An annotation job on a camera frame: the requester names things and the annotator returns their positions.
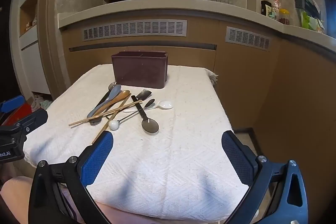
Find person's pink clothed leg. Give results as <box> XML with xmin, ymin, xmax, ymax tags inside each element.
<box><xmin>0</xmin><ymin>175</ymin><xmax>137</xmax><ymax>224</ymax></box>

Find small black spatula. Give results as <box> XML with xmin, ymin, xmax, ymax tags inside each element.
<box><xmin>140</xmin><ymin>89</ymin><xmax>153</xmax><ymax>109</ymax></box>

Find stainless metal spoon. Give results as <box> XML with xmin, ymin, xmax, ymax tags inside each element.
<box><xmin>89</xmin><ymin>81</ymin><xmax>117</xmax><ymax>124</ymax></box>

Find short grey vent grille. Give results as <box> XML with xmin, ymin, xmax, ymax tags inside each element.
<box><xmin>226</xmin><ymin>27</ymin><xmax>271</xmax><ymax>51</ymax></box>

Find long grey vent grille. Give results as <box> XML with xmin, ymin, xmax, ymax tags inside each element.
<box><xmin>83</xmin><ymin>20</ymin><xmax>188</xmax><ymax>42</ymax></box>

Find beige kitchen countertop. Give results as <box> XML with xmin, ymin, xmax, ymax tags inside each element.
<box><xmin>58</xmin><ymin>0</ymin><xmax>336</xmax><ymax>56</ymax></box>

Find white plastic spoon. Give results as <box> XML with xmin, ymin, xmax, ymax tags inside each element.
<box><xmin>123</xmin><ymin>101</ymin><xmax>174</xmax><ymax>113</ymax></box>

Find brown kitchen cabinet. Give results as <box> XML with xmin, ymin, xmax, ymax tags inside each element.
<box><xmin>60</xmin><ymin>18</ymin><xmax>336</xmax><ymax>151</ymax></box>

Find brown plastic utensil box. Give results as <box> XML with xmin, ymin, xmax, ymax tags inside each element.
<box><xmin>111</xmin><ymin>51</ymin><xmax>169</xmax><ymax>89</ymax></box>

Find wooden spoon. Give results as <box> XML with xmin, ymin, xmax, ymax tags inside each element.
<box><xmin>92</xmin><ymin>90</ymin><xmax>131</xmax><ymax>116</ymax></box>

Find red plastic item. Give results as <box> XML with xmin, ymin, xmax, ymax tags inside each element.
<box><xmin>5</xmin><ymin>103</ymin><xmax>33</xmax><ymax>125</ymax></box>

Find white ball handle spoon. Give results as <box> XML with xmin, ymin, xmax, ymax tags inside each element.
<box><xmin>109</xmin><ymin>98</ymin><xmax>156</xmax><ymax>131</ymax></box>

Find black handle metal spoon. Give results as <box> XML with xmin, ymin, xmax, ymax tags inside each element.
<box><xmin>131</xmin><ymin>95</ymin><xmax>159</xmax><ymax>134</ymax></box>

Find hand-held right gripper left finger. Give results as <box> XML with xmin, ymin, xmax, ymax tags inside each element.
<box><xmin>28</xmin><ymin>131</ymin><xmax>114</xmax><ymax>224</ymax></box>

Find clear bottle orange cap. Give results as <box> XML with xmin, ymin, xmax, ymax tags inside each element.
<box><xmin>272</xmin><ymin>0</ymin><xmax>281</xmax><ymax>20</ymax></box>

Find white textured towel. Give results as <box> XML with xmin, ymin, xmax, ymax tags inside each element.
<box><xmin>23</xmin><ymin>64</ymin><xmax>250</xmax><ymax>223</ymax></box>

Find white cabinet with niche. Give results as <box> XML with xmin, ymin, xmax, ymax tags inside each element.
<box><xmin>10</xmin><ymin>0</ymin><xmax>51</xmax><ymax>96</ymax></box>

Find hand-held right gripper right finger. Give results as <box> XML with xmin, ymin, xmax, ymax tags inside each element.
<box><xmin>221</xmin><ymin>130</ymin><xmax>309</xmax><ymax>224</ymax></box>

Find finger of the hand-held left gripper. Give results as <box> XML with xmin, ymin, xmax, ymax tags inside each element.
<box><xmin>12</xmin><ymin>109</ymin><xmax>49</xmax><ymax>135</ymax></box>
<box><xmin>0</xmin><ymin>95</ymin><xmax>26</xmax><ymax>115</ymax></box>

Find folded patterned cloth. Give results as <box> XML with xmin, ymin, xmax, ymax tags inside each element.
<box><xmin>31</xmin><ymin>93</ymin><xmax>53</xmax><ymax>111</ymax></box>

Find jar with yellow lid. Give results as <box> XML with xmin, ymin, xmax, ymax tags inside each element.
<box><xmin>278</xmin><ymin>9</ymin><xmax>290</xmax><ymax>25</ymax></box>

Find dark packet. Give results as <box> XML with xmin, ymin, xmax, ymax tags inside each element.
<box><xmin>261</xmin><ymin>0</ymin><xmax>273</xmax><ymax>16</ymax></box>

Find wooden chopstick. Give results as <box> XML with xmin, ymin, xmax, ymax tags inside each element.
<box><xmin>92</xmin><ymin>94</ymin><xmax>132</xmax><ymax>145</ymax></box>
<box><xmin>69</xmin><ymin>100</ymin><xmax>143</xmax><ymax>127</ymax></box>

